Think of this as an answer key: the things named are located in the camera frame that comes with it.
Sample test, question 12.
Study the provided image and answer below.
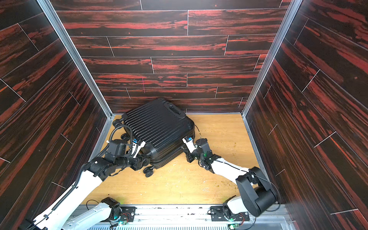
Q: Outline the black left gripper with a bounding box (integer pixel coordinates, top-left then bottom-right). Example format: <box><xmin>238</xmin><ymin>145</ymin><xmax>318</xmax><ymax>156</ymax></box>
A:
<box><xmin>115</xmin><ymin>150</ymin><xmax>150</xmax><ymax>170</ymax></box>

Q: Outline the black hard-shell suitcase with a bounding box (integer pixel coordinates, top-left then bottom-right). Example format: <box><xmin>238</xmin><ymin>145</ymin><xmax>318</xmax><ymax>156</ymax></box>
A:
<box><xmin>120</xmin><ymin>98</ymin><xmax>195</xmax><ymax>177</ymax></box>

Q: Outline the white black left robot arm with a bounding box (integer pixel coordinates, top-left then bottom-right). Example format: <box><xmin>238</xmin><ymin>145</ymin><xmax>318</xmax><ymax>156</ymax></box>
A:
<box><xmin>19</xmin><ymin>154</ymin><xmax>150</xmax><ymax>230</ymax></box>

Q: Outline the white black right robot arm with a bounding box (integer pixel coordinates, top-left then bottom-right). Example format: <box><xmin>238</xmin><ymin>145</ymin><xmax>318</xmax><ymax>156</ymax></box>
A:
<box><xmin>182</xmin><ymin>137</ymin><xmax>279</xmax><ymax>220</ymax></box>

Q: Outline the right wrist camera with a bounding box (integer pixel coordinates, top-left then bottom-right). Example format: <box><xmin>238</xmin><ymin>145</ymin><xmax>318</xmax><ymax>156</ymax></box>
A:
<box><xmin>182</xmin><ymin>137</ymin><xmax>197</xmax><ymax>153</ymax></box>

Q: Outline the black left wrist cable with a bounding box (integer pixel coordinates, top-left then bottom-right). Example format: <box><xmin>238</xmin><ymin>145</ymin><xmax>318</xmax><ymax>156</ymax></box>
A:
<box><xmin>107</xmin><ymin>124</ymin><xmax>134</xmax><ymax>156</ymax></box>

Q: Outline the aluminium left floor rail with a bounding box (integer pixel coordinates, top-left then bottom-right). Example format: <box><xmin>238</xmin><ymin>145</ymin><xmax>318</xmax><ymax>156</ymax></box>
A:
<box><xmin>89</xmin><ymin>114</ymin><xmax>115</xmax><ymax>161</ymax></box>

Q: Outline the aluminium floor rail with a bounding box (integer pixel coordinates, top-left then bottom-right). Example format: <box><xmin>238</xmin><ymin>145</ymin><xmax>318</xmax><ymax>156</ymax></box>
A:
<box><xmin>241</xmin><ymin>115</ymin><xmax>269</xmax><ymax>179</ymax></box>
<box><xmin>89</xmin><ymin>114</ymin><xmax>115</xmax><ymax>161</ymax></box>

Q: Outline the aluminium right floor rail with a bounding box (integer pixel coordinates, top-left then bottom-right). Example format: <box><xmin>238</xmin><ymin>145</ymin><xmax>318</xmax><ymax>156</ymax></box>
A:
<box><xmin>241</xmin><ymin>115</ymin><xmax>269</xmax><ymax>179</ymax></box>

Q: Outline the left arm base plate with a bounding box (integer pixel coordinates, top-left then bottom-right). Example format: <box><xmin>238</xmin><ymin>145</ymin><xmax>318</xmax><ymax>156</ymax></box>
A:
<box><xmin>109</xmin><ymin>206</ymin><xmax>136</xmax><ymax>223</ymax></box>

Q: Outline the aluminium front frame rail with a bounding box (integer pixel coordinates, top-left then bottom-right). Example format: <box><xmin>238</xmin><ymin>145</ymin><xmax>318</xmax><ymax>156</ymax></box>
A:
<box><xmin>87</xmin><ymin>204</ymin><xmax>296</xmax><ymax>230</ymax></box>

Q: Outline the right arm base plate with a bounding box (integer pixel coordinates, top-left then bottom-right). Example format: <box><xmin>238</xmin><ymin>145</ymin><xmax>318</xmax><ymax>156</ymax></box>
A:
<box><xmin>207</xmin><ymin>206</ymin><xmax>250</xmax><ymax>222</ymax></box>

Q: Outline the aluminium right corner post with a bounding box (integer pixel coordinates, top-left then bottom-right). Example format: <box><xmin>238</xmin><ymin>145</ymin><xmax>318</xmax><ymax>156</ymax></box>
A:
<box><xmin>241</xmin><ymin>0</ymin><xmax>302</xmax><ymax>121</ymax></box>

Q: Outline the aluminium corner post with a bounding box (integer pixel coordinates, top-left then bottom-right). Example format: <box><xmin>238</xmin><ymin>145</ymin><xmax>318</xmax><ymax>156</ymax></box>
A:
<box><xmin>241</xmin><ymin>0</ymin><xmax>302</xmax><ymax>121</ymax></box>
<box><xmin>37</xmin><ymin>0</ymin><xmax>113</xmax><ymax>119</ymax></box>

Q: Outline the aluminium left corner post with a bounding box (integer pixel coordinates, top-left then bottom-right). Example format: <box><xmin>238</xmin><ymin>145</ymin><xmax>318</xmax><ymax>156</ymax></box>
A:
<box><xmin>37</xmin><ymin>0</ymin><xmax>113</xmax><ymax>119</ymax></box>

